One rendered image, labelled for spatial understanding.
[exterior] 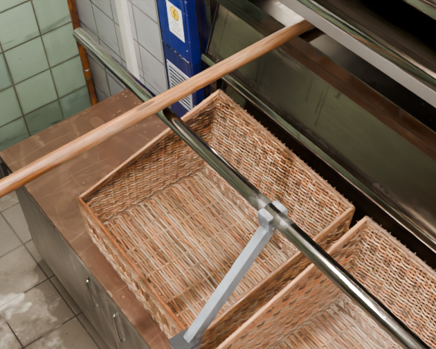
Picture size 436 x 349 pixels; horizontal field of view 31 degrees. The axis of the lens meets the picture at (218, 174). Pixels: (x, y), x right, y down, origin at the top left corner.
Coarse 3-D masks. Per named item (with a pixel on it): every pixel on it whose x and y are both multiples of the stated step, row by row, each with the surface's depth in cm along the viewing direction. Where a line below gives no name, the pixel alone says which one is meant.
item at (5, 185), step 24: (312, 24) 173; (264, 48) 168; (216, 72) 163; (168, 96) 158; (120, 120) 154; (72, 144) 150; (96, 144) 152; (24, 168) 146; (48, 168) 148; (0, 192) 144
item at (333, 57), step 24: (240, 0) 187; (264, 0) 184; (264, 24) 183; (288, 24) 177; (312, 48) 172; (336, 48) 170; (336, 72) 168; (360, 72) 164; (384, 96) 158; (408, 96) 158; (408, 120) 156; (432, 120) 153; (432, 144) 153
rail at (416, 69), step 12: (300, 0) 141; (312, 0) 139; (324, 12) 137; (336, 12) 135; (336, 24) 135; (348, 24) 133; (360, 24) 133; (360, 36) 132; (372, 36) 130; (372, 48) 130; (384, 48) 128; (396, 48) 128; (396, 60) 127; (408, 60) 125; (408, 72) 126; (420, 72) 124; (432, 72) 123; (432, 84) 122
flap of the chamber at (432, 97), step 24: (288, 0) 144; (336, 0) 143; (360, 0) 144; (384, 0) 145; (384, 24) 138; (408, 24) 139; (432, 24) 139; (360, 48) 133; (408, 48) 132; (432, 48) 133; (384, 72) 130; (432, 96) 123
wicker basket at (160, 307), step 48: (240, 144) 212; (96, 192) 208; (144, 192) 219; (192, 192) 224; (288, 192) 200; (336, 192) 185; (96, 240) 212; (144, 240) 212; (192, 240) 211; (240, 240) 210; (288, 240) 206; (336, 240) 186; (144, 288) 190; (192, 288) 200; (240, 288) 200
